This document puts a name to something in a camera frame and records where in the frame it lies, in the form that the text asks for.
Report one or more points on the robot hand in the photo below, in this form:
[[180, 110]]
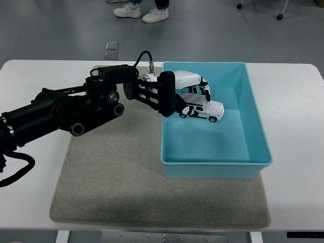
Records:
[[184, 78]]

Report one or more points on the white toy car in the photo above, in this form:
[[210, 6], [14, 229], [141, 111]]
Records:
[[215, 107]]

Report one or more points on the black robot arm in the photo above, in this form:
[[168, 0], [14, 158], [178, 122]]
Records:
[[50, 114]]

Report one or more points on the light blue plastic box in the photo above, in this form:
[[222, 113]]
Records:
[[215, 144]]

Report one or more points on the person in white shoes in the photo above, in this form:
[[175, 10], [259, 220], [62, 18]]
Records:
[[154, 15]]

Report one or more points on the square metal floor plate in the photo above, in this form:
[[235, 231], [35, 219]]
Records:
[[112, 46], [111, 56]]

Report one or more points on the small caster wheel leg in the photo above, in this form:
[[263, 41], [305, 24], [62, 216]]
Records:
[[239, 5]]

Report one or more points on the large caster wheel leg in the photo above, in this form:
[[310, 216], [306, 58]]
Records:
[[280, 15]]

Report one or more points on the beige felt mat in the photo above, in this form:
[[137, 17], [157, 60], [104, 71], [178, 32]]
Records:
[[121, 177]]

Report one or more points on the grey metal plate with screws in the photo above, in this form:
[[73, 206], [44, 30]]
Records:
[[164, 238]]

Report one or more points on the white table leg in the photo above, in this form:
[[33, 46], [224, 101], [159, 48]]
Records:
[[256, 238], [62, 237]]

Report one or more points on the black table control panel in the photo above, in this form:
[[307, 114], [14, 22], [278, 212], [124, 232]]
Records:
[[305, 234]]

